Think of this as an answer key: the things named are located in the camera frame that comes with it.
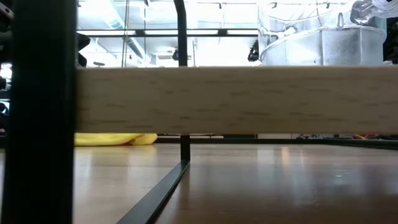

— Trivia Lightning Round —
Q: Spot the small clear plastic cup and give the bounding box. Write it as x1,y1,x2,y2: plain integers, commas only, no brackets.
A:
257,0,388,67

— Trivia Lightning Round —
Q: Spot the large clear plastic cup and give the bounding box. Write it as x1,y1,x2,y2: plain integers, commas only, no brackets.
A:
350,0,398,26

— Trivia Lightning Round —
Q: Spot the yellow cloth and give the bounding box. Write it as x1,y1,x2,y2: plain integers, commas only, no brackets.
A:
74,133,159,147

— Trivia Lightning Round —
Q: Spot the wooden shelf with black frame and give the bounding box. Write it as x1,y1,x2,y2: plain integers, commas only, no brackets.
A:
7,0,398,224

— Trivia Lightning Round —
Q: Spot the black overhead frame bar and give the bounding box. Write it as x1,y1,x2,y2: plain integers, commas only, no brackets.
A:
76,28,259,39

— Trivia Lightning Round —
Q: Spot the black aluminium table frame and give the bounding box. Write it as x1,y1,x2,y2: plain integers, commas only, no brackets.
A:
155,136,398,151

